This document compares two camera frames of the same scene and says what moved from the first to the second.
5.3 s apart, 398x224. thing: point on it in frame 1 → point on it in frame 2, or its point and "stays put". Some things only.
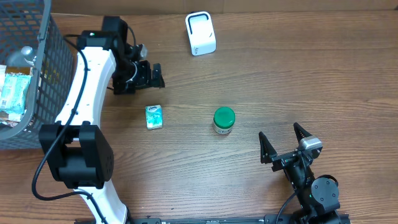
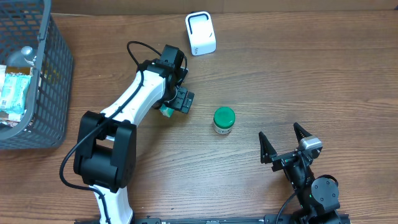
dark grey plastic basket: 30,23 stays put
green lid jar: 224,119 stays put
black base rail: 289,219 stays put
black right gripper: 269,152 stays put
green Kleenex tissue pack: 153,116 → 166,111
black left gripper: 149,76 → 183,101
